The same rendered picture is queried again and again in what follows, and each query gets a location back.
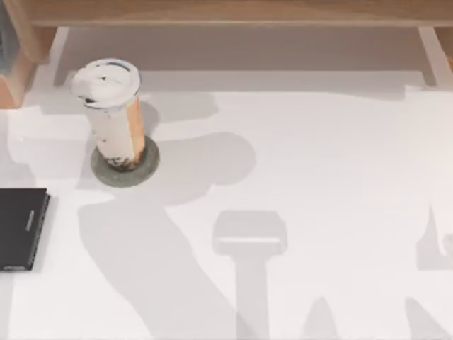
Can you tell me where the grey round coaster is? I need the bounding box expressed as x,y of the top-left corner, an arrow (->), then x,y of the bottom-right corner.
90,135 -> 161,188

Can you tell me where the white and orange lidded cup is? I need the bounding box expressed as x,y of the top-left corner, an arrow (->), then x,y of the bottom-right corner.
71,57 -> 147,172

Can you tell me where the wooden cupboard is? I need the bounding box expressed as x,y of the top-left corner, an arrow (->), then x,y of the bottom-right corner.
0,0 -> 453,109

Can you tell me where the black book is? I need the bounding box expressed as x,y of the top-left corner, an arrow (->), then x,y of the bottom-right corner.
0,188 -> 51,272

